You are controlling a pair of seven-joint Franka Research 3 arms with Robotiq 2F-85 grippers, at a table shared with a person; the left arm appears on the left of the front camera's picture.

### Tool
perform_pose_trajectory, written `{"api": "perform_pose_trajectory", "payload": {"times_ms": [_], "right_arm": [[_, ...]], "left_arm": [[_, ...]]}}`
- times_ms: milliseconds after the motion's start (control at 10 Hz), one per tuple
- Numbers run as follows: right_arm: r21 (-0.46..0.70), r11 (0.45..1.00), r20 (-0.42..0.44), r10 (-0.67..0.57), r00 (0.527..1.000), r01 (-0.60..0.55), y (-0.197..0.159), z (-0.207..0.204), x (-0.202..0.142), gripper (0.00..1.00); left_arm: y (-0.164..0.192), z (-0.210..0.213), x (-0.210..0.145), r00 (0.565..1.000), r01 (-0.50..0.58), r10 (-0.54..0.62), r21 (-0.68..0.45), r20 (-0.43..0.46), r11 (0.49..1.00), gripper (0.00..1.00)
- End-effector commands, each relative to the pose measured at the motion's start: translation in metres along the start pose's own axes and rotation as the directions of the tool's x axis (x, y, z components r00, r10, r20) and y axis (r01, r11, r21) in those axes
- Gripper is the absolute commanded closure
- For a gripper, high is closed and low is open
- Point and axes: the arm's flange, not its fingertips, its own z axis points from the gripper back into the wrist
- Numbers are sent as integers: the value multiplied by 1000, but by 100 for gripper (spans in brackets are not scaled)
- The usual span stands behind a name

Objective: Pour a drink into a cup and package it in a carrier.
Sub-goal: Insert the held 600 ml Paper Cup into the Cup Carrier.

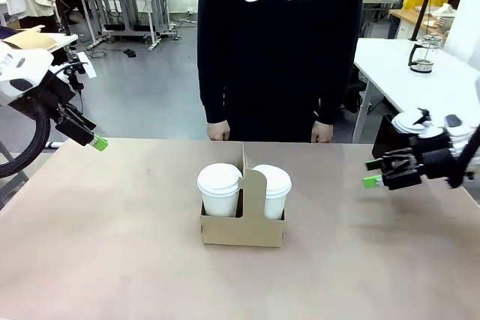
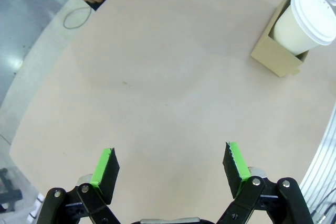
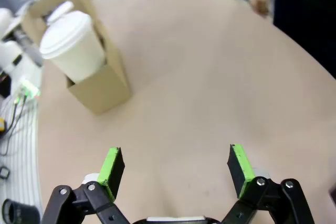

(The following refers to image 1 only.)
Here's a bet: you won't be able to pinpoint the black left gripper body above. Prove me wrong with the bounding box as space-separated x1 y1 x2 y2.
53 103 97 148

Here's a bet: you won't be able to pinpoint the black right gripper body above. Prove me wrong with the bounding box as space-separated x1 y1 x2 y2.
381 139 453 191

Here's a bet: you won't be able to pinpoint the white plastic cup lid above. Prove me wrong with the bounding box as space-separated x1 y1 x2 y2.
196 162 244 197
252 163 293 199

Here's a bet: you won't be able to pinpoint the glass french press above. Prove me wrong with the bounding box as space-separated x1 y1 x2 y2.
407 34 441 74

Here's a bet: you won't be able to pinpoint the brown cardboard cup carrier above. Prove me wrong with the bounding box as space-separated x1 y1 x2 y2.
199 142 287 249

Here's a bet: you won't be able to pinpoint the person's left forearm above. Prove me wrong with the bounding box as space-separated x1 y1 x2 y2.
312 46 356 127

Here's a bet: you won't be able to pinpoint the person's right forearm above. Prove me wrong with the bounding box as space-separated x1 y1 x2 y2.
197 46 230 124

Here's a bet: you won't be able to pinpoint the person's left hand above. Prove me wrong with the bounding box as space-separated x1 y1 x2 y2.
310 120 335 144

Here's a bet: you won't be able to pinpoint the person's right hand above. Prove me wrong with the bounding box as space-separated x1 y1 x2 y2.
206 120 231 142

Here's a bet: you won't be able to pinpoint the stack of white lids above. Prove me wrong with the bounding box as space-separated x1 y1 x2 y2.
391 111 417 135

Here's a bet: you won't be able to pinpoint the white side table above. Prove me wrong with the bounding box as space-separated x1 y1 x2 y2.
351 37 480 145

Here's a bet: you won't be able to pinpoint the white table with cardboard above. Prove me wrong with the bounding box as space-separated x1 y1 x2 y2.
0 25 80 70

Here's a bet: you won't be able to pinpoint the brown cardboard sheet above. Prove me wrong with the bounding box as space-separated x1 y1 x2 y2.
0 25 58 53

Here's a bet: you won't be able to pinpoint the wooden top table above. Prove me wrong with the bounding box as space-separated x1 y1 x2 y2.
388 7 453 40

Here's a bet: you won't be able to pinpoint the stacked white bowls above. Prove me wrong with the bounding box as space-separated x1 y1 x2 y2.
436 2 458 34

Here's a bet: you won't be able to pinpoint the person's black hoodie torso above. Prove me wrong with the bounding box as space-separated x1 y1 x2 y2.
196 0 368 143

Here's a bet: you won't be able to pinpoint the black tripod pole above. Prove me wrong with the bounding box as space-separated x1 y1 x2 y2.
409 0 440 42

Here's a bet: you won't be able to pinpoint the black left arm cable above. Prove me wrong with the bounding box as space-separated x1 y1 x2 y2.
0 97 52 179

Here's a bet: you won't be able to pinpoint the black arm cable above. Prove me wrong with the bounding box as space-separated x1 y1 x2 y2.
445 124 480 190
0 97 52 179

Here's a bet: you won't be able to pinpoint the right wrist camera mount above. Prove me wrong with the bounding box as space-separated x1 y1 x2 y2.
410 107 446 140

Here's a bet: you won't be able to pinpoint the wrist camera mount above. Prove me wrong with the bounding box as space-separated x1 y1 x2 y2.
47 51 99 91
410 107 446 140

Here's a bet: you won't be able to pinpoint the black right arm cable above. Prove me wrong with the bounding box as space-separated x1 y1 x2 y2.
445 124 480 190

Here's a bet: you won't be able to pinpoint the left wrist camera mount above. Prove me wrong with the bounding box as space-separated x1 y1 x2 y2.
47 51 99 91

